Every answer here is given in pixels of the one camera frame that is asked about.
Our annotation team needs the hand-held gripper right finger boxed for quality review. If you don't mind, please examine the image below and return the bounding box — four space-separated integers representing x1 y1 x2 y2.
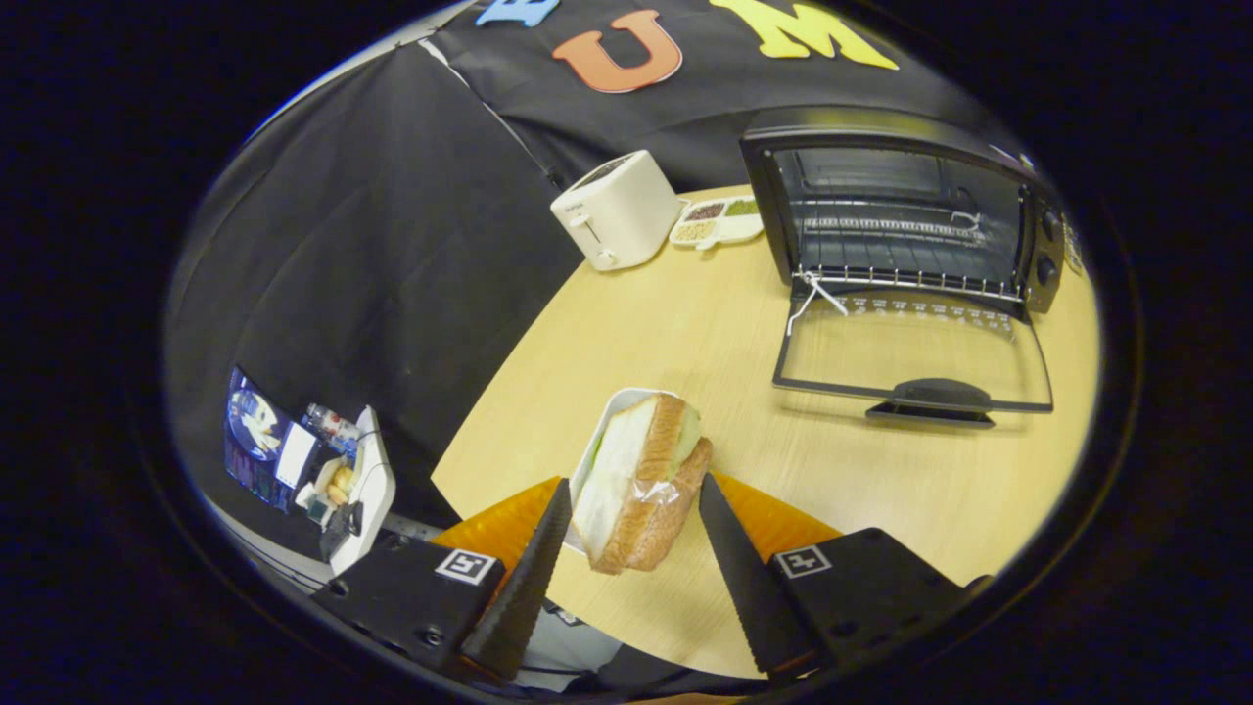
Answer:
697 473 992 682

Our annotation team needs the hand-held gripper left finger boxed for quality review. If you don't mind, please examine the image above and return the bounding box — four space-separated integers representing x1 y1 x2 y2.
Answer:
313 477 574 683

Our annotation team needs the sandwich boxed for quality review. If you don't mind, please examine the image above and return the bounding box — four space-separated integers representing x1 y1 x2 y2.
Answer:
571 394 714 576

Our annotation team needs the black toaster oven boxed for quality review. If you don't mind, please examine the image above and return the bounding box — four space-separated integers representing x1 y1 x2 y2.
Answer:
739 106 1088 430

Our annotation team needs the white bread toaster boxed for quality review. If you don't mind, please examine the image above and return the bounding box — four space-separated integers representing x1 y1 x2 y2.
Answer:
550 149 684 272

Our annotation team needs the white plastic tray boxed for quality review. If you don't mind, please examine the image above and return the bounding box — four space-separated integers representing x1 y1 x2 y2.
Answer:
294 406 397 577

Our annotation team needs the white plate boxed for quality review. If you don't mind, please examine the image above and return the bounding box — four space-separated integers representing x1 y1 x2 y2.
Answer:
568 388 686 530

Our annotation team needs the plastic bottle red label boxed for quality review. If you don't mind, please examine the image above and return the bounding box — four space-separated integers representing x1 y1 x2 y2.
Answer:
302 402 361 456

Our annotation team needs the dark screen with picture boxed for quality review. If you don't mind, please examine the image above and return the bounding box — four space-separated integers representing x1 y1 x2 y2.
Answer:
223 365 324 515

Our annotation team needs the white divided snack tray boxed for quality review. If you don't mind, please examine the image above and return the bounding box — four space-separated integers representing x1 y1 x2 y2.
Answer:
669 194 766 251

